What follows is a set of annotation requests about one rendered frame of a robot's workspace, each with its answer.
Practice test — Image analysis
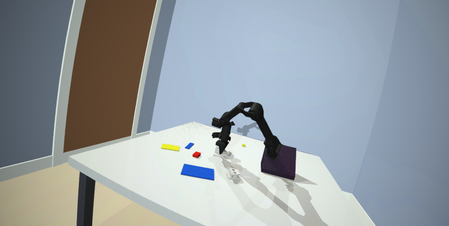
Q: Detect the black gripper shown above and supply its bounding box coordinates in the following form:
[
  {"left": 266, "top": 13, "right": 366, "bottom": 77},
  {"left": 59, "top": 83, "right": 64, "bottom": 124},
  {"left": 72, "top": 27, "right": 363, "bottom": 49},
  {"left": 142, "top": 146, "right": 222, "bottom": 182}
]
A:
[{"left": 215, "top": 130, "right": 231, "bottom": 154}]

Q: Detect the yellow flat rectangular plate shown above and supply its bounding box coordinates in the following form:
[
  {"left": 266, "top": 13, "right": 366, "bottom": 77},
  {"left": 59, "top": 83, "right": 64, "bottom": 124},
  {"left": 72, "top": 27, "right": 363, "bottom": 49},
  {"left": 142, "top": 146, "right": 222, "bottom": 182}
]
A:
[{"left": 161, "top": 144, "right": 180, "bottom": 151}]

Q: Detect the blue rectangular plate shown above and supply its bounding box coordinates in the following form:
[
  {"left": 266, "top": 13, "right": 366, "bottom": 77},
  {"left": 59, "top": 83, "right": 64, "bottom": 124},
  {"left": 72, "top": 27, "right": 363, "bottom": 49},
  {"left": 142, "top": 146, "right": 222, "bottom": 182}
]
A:
[{"left": 181, "top": 164, "right": 214, "bottom": 180}]

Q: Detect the blue flat bar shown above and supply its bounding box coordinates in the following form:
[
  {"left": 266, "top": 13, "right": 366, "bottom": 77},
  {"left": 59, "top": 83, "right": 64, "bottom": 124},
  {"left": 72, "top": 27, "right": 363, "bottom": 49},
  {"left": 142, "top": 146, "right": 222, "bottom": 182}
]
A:
[{"left": 185, "top": 143, "right": 194, "bottom": 149}]

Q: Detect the red rectangular block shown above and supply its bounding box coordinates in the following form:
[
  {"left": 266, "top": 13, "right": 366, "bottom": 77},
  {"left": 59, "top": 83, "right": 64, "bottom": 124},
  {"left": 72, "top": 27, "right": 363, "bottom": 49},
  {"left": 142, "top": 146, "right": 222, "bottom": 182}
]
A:
[{"left": 192, "top": 151, "right": 201, "bottom": 158}]

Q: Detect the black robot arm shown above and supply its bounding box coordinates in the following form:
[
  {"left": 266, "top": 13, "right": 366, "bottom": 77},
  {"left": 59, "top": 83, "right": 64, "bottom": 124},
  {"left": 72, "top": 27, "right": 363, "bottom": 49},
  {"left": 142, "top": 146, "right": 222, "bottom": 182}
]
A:
[{"left": 212, "top": 102, "right": 282, "bottom": 160}]

